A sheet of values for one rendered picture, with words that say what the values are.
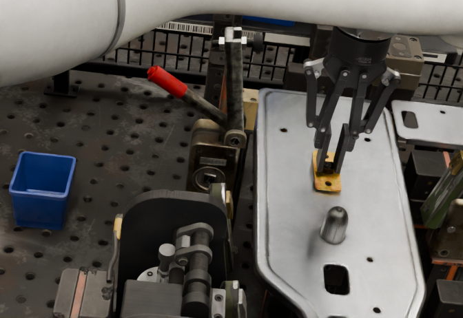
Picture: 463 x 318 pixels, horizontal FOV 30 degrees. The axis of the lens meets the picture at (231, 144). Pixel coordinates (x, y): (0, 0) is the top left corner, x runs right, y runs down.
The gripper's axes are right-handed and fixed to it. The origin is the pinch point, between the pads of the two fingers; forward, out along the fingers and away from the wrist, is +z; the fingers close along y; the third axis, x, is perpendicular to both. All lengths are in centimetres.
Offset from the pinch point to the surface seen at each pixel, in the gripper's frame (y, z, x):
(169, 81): -23.7, -8.8, -0.8
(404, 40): 14.1, -1.3, 29.4
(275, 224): -7.6, 4.7, -11.7
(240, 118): -13.8, -4.9, -1.8
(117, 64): -36, 28, 55
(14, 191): -48, 26, 11
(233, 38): -16.2, -16.8, -1.1
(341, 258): 0.9, 4.7, -16.7
